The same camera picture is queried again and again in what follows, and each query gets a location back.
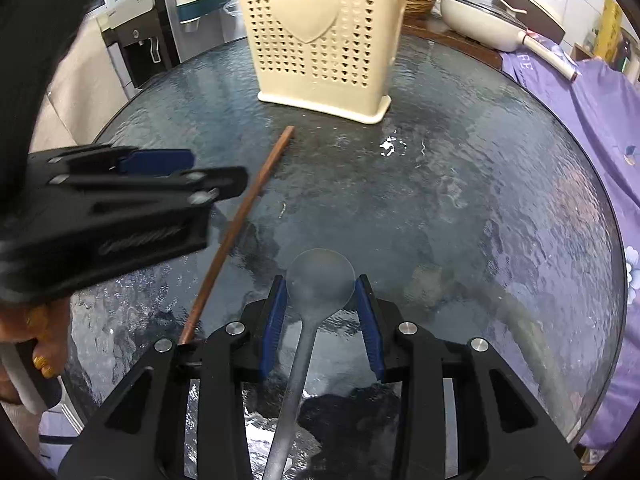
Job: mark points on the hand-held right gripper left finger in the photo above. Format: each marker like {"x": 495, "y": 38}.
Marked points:
{"x": 272, "y": 330}

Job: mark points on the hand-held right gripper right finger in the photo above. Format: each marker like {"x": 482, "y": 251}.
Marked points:
{"x": 372, "y": 330}

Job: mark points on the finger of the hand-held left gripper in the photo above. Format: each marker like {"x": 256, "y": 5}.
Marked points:
{"x": 155, "y": 162}
{"x": 220, "y": 182}

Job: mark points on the brown wooden chopstick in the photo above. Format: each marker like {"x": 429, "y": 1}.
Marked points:
{"x": 240, "y": 220}

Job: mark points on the grey spoon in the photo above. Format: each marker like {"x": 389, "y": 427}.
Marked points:
{"x": 320, "y": 280}

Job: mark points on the beige perforated utensil holder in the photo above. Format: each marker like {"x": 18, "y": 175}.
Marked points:
{"x": 320, "y": 60}

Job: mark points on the person's left hand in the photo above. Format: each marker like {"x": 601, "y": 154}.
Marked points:
{"x": 47, "y": 325}

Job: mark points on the water dispenser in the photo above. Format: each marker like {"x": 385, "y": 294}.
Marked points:
{"x": 135, "y": 20}

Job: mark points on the teal paper roll holder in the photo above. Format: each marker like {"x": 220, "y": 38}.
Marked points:
{"x": 205, "y": 5}

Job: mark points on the clear plastic bag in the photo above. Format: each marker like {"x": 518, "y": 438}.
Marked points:
{"x": 230, "y": 12}

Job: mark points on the wooden counter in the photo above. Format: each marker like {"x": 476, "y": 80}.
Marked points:
{"x": 450, "y": 40}

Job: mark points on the white pan with lid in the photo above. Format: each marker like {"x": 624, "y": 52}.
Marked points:
{"x": 475, "y": 25}

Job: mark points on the purple floral cloth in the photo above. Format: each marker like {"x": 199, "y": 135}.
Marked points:
{"x": 600, "y": 125}

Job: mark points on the brown white rice cooker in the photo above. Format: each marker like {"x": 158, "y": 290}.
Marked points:
{"x": 540, "y": 12}

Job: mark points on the yellow wrapped roll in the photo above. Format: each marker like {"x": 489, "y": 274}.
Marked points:
{"x": 611, "y": 27}

